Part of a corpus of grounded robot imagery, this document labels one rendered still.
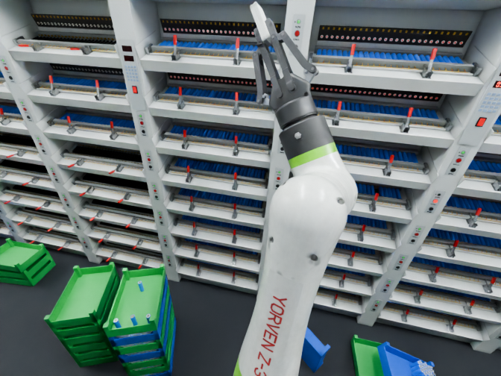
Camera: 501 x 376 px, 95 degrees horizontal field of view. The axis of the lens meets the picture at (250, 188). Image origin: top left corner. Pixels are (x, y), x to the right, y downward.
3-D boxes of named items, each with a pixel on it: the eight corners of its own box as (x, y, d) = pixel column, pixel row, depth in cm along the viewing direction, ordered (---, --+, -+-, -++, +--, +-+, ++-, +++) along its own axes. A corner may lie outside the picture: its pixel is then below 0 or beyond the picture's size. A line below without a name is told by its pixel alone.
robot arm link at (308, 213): (256, 324, 50) (306, 354, 45) (227, 369, 40) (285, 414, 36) (292, 162, 39) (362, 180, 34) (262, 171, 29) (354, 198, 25)
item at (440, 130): (447, 148, 92) (473, 118, 81) (295, 131, 101) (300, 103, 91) (434, 118, 104) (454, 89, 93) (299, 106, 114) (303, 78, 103)
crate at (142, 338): (160, 339, 105) (157, 330, 101) (112, 347, 102) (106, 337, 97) (168, 283, 130) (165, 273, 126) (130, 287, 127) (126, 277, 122)
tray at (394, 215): (408, 224, 113) (418, 213, 105) (284, 204, 122) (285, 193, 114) (400, 192, 125) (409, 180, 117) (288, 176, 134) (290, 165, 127)
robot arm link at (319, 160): (316, 217, 52) (367, 204, 46) (299, 239, 41) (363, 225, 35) (294, 160, 52) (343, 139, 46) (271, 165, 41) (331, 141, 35)
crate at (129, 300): (157, 330, 101) (154, 320, 97) (106, 337, 97) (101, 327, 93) (165, 273, 126) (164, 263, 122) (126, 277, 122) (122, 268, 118)
